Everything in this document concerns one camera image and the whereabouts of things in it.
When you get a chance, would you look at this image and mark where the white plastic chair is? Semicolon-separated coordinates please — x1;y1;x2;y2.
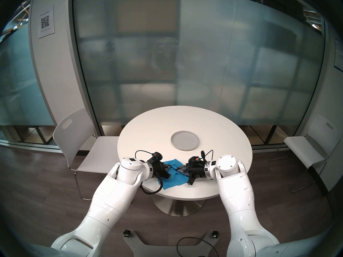
53;108;126;201
270;115;337;192

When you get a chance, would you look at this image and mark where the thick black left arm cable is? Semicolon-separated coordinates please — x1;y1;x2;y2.
139;175;164;195

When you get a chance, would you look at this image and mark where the thin right camera cable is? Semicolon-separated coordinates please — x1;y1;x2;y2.
200;149;214;164

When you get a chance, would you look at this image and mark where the white QR code sign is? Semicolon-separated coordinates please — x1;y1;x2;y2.
38;5;56;39

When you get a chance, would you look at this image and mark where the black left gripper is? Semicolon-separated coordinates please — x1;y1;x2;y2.
151;160;172;180

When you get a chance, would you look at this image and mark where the grey round plate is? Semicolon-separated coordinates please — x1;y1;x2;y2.
171;130;200;152

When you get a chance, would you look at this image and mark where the brushed steel table base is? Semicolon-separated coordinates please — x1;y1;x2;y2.
153;196;205;217

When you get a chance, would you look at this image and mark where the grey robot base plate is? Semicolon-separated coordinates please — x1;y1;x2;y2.
123;230;220;257

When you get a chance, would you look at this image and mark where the black looped floor cable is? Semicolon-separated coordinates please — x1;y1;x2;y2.
176;237;219;257

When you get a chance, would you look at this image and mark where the blue cloth napkin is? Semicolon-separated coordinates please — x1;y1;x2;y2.
158;159;188;190

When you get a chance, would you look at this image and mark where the black metal shelf frame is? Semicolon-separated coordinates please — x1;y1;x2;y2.
267;125;278;145
33;127;54;145

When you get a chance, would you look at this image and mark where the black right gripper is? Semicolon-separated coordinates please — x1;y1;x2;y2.
176;163;207;186

